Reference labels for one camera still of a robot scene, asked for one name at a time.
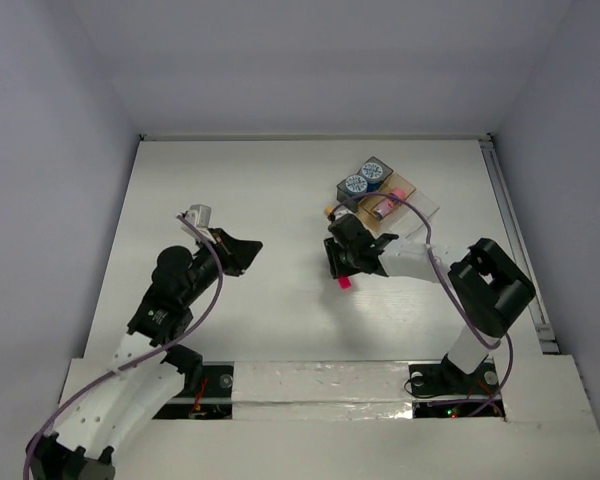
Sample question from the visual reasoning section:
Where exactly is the black pink highlighter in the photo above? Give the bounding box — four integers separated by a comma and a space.
337, 276, 352, 290

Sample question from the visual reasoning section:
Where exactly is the pink capped bottle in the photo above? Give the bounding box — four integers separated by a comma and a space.
372, 188, 406, 220

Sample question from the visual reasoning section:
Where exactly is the blue paint jar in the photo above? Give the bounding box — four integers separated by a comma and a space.
359, 160, 385, 185
343, 174, 368, 196

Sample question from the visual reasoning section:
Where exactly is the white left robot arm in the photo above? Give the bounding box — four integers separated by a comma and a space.
23, 228, 263, 479

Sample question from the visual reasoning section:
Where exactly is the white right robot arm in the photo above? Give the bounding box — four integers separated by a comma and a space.
324, 214, 536, 399

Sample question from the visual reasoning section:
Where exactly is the clear transparent container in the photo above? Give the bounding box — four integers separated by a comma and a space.
378, 191, 439, 238

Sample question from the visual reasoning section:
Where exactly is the dark grey transparent container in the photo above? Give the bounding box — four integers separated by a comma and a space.
336, 156, 394, 213

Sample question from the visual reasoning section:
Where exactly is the orange transparent container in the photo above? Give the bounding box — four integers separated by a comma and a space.
357, 173, 416, 234

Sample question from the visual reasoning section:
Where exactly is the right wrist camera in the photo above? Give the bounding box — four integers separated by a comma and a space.
328, 206, 352, 223

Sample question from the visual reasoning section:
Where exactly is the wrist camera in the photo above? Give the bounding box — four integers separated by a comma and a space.
328, 206, 352, 223
177, 204, 213, 241

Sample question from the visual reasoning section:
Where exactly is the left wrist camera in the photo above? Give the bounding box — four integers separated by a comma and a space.
177, 204, 213, 241

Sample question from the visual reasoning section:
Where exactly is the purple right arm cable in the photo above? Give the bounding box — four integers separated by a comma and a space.
332, 193, 515, 419

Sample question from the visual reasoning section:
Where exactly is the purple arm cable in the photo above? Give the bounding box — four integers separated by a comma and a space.
23, 214, 226, 480
332, 193, 515, 419

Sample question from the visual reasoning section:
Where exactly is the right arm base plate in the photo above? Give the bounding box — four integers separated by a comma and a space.
403, 362, 505, 419

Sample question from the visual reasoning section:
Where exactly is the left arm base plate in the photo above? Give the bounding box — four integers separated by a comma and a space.
154, 363, 234, 420

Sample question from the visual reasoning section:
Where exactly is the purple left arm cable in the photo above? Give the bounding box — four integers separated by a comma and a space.
23, 214, 226, 480

